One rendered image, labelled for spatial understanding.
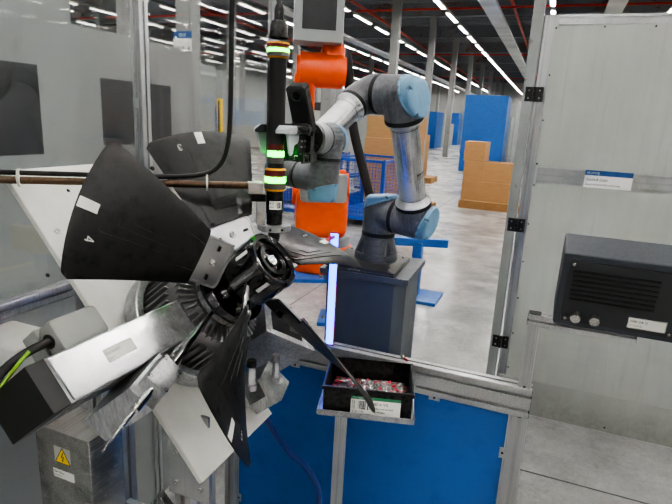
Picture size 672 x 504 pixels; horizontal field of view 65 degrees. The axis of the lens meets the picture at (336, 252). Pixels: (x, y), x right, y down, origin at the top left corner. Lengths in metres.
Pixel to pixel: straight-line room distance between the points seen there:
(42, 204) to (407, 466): 1.15
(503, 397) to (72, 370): 1.01
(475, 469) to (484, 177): 8.93
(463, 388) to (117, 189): 0.98
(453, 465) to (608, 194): 1.62
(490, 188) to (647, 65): 7.67
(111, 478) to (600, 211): 2.29
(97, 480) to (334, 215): 4.03
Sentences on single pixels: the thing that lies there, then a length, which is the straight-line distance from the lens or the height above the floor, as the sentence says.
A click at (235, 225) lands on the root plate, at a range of 1.09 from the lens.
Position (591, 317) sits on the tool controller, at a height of 1.08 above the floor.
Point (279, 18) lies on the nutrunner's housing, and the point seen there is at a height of 1.67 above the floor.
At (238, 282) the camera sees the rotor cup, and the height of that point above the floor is 1.19.
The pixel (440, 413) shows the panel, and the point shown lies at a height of 0.73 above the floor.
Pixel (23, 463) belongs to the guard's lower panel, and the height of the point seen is 0.53.
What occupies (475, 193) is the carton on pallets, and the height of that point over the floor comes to 0.28.
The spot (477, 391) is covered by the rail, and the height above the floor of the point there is 0.82.
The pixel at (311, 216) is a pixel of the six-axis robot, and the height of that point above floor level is 0.59.
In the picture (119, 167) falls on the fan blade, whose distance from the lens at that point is 0.91.
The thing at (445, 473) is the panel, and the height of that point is 0.55.
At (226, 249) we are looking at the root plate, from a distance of 1.00.
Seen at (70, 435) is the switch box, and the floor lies 0.84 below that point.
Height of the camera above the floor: 1.49
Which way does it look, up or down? 14 degrees down
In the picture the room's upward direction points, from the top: 3 degrees clockwise
